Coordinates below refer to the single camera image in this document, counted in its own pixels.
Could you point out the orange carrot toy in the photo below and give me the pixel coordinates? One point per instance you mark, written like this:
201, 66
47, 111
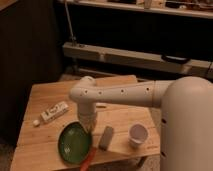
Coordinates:
86, 163

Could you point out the white tube with cap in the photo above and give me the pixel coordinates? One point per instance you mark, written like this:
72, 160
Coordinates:
51, 113

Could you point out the metal pole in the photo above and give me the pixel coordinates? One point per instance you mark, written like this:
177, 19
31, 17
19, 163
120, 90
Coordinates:
72, 36

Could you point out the wooden shelf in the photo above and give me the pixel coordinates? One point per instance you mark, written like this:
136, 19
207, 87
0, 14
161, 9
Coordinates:
137, 59
128, 7

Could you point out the grey rectangular block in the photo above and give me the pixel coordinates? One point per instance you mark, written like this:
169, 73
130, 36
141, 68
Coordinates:
106, 138

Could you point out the black handle on shelf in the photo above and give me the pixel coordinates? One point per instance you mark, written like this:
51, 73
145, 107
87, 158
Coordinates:
176, 60

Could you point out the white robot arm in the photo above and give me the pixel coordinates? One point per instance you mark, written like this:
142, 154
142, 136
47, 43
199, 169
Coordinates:
186, 105

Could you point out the white paper cup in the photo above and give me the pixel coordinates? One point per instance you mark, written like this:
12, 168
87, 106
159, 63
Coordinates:
138, 134

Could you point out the wooden lower shelf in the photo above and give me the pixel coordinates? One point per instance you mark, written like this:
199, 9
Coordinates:
137, 59

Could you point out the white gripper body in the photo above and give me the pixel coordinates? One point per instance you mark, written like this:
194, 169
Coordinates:
87, 116

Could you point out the wooden upper shelf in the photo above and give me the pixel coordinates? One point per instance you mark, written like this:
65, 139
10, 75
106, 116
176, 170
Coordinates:
128, 7

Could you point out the small white block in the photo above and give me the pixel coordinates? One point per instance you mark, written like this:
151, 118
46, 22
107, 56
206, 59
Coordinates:
101, 105

